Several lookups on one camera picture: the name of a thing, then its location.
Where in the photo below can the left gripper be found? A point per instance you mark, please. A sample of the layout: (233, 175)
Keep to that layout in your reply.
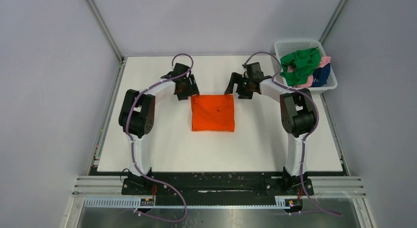
(192, 90)

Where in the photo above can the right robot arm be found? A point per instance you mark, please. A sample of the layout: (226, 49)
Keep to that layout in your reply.
(299, 117)

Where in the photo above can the orange t-shirt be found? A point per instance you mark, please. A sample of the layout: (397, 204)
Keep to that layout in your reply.
(213, 113)

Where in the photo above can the navy blue t-shirt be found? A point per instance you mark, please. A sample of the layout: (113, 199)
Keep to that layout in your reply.
(320, 75)

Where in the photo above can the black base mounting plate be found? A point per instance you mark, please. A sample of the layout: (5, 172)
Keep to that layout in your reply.
(215, 188)

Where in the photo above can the white cable duct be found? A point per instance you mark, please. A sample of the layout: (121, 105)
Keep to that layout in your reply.
(148, 203)

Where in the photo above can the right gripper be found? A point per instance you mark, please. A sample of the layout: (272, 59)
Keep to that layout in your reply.
(236, 78)

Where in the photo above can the aluminium frame rail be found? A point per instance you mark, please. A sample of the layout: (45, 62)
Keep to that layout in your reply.
(325, 186)

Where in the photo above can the green t-shirt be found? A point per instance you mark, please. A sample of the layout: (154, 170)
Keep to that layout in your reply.
(298, 66)

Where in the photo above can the white plastic basket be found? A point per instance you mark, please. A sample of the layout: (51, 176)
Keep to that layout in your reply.
(285, 47)

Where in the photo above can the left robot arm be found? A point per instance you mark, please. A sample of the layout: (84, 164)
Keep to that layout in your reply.
(137, 116)

